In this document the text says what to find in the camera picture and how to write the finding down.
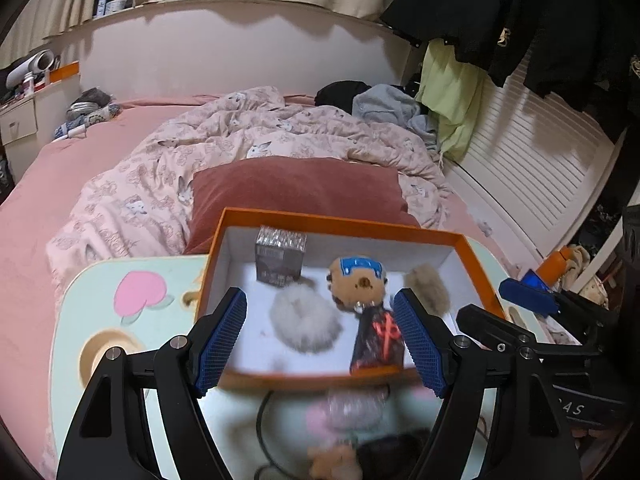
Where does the beige fluffy pompom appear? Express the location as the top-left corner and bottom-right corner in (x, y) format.
(404, 263), (449, 317)

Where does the thin black cable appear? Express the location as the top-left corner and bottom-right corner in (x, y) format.
(254, 389), (281, 480)

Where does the beige fabric pile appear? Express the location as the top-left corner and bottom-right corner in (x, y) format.
(562, 245), (613, 306)

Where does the mint green lap table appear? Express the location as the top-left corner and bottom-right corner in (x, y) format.
(52, 237), (546, 480)

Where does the red-brown pillow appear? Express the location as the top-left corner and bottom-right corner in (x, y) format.
(184, 156), (421, 256)

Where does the white drawer cabinet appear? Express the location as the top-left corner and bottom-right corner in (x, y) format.
(0, 95), (40, 148)

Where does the grey garment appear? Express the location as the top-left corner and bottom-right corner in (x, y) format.
(351, 82), (441, 148)

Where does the grey patterned clothes pile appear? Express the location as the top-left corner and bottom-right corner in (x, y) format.
(54, 87), (122, 141)

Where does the white hair dryer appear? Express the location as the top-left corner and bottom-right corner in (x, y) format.
(6, 50), (56, 88)

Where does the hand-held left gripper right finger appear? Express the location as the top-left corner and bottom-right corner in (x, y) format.
(393, 286), (585, 480)

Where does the pink floral quilt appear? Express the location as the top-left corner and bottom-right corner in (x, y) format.
(46, 85), (453, 271)

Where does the black hanging jacket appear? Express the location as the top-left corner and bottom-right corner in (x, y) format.
(380, 0), (516, 68)
(487, 0), (640, 116)

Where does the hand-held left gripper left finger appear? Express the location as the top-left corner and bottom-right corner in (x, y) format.
(55, 286), (249, 480)

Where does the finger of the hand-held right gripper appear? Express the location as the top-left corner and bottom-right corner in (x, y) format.
(456, 303), (582, 362)
(499, 269), (622, 332)

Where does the white slatted panel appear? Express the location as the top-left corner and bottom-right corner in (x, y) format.
(447, 55), (626, 261)

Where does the black garment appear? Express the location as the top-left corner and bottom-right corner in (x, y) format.
(315, 80), (373, 111)

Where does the long orange box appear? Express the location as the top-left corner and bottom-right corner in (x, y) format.
(49, 60), (81, 83)

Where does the light green garment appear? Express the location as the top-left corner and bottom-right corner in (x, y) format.
(415, 39), (488, 161)

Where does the brown bear plush blue cap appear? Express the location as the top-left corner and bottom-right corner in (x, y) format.
(325, 255), (386, 313)

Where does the orange cardboard box white inside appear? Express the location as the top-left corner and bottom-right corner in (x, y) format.
(194, 207), (506, 378)

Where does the pale grey fluffy pompom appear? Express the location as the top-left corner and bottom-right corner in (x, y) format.
(270, 282), (343, 353)

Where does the clear crinkly plastic ball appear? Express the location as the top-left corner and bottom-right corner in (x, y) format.
(322, 390), (388, 433)

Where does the black printed box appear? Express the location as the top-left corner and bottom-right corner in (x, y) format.
(349, 305), (406, 376)

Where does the small brown printed box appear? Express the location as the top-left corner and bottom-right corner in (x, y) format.
(255, 226), (307, 287)

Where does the small orange box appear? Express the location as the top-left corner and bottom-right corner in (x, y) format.
(542, 245), (576, 286)

